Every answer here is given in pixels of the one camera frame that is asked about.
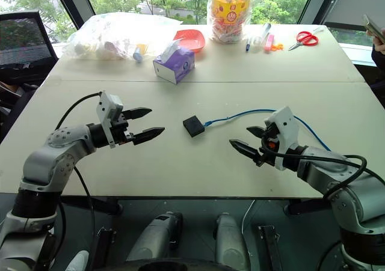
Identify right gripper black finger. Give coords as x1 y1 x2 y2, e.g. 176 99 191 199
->
245 126 266 140
229 138 262 164

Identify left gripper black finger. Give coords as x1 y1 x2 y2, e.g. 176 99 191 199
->
122 106 153 121
132 126 166 147

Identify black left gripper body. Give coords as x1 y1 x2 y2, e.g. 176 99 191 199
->
109 112 135 146

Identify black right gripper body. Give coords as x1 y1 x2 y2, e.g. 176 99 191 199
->
255 123 280 168

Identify small black plastic box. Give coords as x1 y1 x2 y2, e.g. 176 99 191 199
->
182 115 207 139

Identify bystander's hand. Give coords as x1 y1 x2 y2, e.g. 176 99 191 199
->
372 26 385 56

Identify black table support bar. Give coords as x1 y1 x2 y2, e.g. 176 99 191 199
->
59 196 125 216
283 198 332 217

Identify purple tissue box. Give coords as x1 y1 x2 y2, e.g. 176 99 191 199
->
152 39 196 86

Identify large clear plastic bag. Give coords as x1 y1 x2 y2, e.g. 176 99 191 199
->
66 11 184 62

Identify clear plastic cup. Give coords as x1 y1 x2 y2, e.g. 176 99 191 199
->
250 34 266 52

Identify grey rounded leg shell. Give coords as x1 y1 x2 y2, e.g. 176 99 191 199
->
126 211 184 263
213 212 251 271

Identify red plastic basket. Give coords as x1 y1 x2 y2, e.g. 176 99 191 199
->
173 28 206 54

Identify clear plastic syringe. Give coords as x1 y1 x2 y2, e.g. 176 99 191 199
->
258 22 273 42

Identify yellow lidded candy jar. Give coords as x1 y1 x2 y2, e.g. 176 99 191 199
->
210 0 252 44

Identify black mesh office chair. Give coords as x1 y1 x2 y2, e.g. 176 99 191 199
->
0 10 60 87

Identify bystander's dark clothed body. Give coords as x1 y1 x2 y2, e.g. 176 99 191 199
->
369 43 385 110

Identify smartphone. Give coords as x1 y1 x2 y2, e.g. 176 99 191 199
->
361 13 385 45

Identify grey window blind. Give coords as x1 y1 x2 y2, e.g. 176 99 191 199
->
322 0 385 32

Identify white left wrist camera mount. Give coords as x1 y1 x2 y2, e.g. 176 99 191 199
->
96 91 125 149

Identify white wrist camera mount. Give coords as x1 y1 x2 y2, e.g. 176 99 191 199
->
96 91 125 149
263 106 301 171

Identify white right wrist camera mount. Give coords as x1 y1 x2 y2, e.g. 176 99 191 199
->
263 106 301 171

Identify blue cable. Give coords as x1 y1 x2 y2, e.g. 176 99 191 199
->
203 108 332 152

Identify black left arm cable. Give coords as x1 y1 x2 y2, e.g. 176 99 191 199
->
55 91 96 271

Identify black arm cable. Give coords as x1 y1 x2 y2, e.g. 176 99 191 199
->
55 91 96 271
260 138 385 200

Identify thin white cable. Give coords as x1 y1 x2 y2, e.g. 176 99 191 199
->
241 199 256 236

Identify black metal bracket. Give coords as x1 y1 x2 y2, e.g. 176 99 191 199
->
257 224 284 271
93 227 118 269

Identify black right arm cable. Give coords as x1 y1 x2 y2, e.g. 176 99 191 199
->
260 138 385 200

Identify red handled scissors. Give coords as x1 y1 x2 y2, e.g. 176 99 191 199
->
288 30 319 52

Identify dark window frame post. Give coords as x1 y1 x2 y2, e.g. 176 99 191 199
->
49 0 97 32
297 0 335 26

